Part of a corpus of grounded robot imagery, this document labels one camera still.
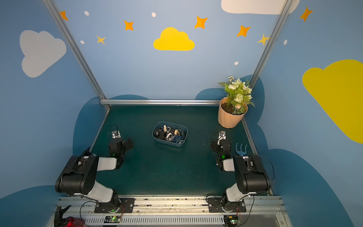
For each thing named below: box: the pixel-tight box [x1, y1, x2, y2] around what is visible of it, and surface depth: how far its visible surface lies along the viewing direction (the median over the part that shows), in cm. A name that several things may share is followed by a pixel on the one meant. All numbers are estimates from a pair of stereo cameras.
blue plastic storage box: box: [151, 121, 189, 148], surface depth 100 cm
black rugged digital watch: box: [153, 128, 167, 140], surface depth 98 cm
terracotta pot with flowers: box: [217, 75, 255, 129], surface depth 98 cm
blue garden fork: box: [235, 142, 248, 157], surface depth 98 cm
